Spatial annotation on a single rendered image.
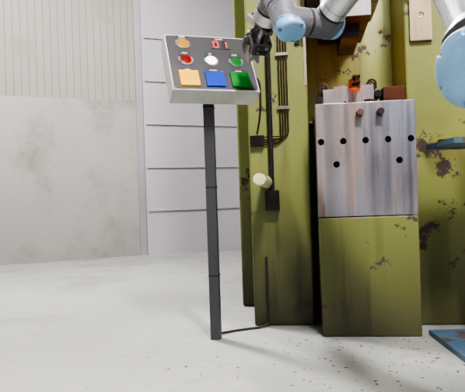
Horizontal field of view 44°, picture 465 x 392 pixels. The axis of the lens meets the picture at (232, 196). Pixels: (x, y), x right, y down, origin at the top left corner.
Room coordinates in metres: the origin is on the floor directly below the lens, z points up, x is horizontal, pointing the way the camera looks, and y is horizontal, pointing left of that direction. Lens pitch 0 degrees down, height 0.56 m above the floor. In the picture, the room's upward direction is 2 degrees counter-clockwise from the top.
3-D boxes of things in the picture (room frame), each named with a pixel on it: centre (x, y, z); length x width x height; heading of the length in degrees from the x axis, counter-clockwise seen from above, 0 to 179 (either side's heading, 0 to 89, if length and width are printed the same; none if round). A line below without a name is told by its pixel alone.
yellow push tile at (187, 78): (2.13, 0.15, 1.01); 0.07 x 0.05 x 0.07; 108
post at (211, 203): (2.28, 0.08, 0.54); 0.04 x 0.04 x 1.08; 83
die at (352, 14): (2.50, -0.50, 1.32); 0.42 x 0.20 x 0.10; 173
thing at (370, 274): (2.50, -0.56, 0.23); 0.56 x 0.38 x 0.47; 173
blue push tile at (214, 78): (2.16, 0.05, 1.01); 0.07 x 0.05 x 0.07; 108
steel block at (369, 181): (2.50, -0.56, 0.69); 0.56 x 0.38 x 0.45; 173
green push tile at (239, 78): (2.19, -0.04, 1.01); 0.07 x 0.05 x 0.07; 108
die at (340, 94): (2.50, -0.50, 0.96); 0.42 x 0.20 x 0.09; 173
